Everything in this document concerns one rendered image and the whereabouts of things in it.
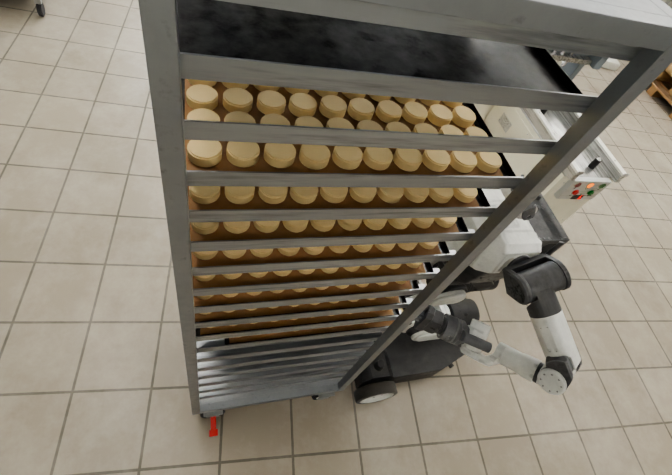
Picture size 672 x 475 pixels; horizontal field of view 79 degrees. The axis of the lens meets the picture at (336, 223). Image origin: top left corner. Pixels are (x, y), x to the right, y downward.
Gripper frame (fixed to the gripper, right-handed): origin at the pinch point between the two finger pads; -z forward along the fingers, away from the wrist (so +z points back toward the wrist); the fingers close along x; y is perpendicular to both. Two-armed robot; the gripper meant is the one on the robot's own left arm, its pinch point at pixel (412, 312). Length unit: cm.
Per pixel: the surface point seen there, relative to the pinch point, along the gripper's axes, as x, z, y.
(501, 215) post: 65, -7, 12
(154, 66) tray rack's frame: 92, -58, 43
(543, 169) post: 78, -7, 11
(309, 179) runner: 72, -43, 30
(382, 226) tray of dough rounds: 54, -27, 17
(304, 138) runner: 81, -45, 31
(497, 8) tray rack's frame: 103, -30, 26
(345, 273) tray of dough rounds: 35.3, -29.1, 19.1
